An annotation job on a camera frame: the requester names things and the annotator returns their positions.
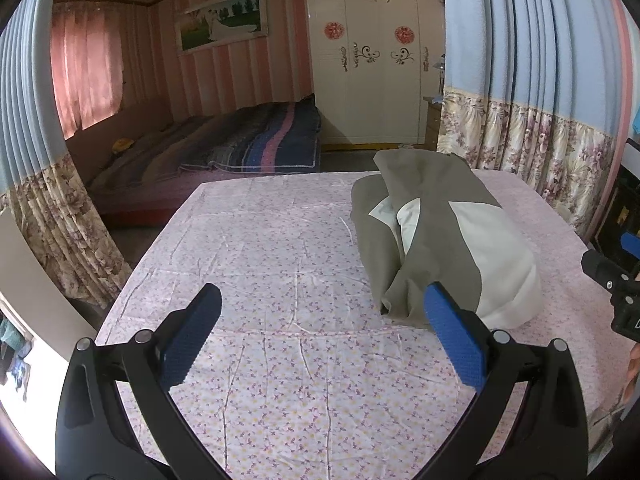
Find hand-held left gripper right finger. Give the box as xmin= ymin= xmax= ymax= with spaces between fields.
xmin=424 ymin=281 xmax=588 ymax=480

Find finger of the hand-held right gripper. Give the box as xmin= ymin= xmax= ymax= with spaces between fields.
xmin=581 ymin=249 xmax=632 ymax=291
xmin=621 ymin=231 xmax=640 ymax=281

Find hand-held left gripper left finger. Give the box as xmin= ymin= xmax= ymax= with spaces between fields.
xmin=54 ymin=282 xmax=223 ymax=480

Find olive and cream jacket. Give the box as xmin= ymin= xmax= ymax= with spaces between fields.
xmin=350 ymin=149 xmax=543 ymax=331

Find teal and blue clothes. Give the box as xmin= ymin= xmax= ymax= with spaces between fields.
xmin=0 ymin=310 xmax=31 ymax=403

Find person's right hand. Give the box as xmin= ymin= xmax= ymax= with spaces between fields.
xmin=622 ymin=340 xmax=640 ymax=406

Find brown bed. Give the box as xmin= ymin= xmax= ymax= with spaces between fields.
xmin=67 ymin=97 xmax=323 ymax=226

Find striped blanket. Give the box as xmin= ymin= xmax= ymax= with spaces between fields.
xmin=180 ymin=100 xmax=322 ymax=173

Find wooden dresser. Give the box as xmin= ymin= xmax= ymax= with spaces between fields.
xmin=422 ymin=95 xmax=445 ymax=146

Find blue curtain with floral hem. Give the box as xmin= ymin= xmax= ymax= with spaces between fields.
xmin=0 ymin=0 xmax=133 ymax=311
xmin=436 ymin=0 xmax=631 ymax=241

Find white wardrobe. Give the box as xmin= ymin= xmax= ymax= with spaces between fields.
xmin=305 ymin=0 xmax=446 ymax=147

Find pink window curtain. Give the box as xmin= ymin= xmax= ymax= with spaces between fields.
xmin=50 ymin=1 xmax=125 ymax=138

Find framed wall picture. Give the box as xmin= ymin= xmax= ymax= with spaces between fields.
xmin=175 ymin=0 xmax=268 ymax=57

